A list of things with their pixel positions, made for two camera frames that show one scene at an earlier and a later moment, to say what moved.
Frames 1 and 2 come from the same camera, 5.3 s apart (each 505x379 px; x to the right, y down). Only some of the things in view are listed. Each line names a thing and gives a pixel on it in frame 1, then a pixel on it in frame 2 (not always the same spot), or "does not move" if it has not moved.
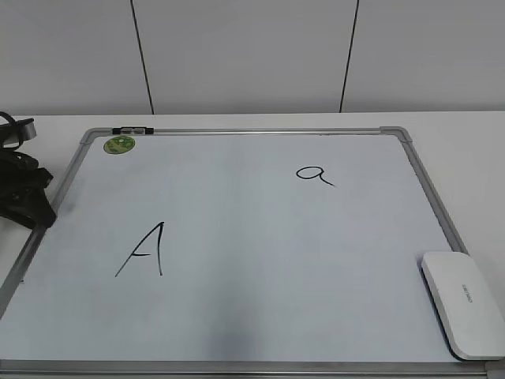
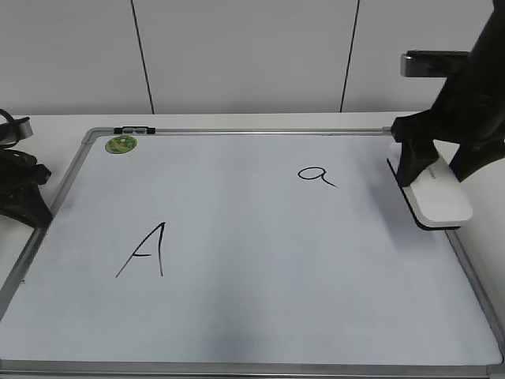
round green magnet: [119, 144] does not move
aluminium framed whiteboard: [237, 253] does not move
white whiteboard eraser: [472, 320] -> [438, 200]
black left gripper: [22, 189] does not move
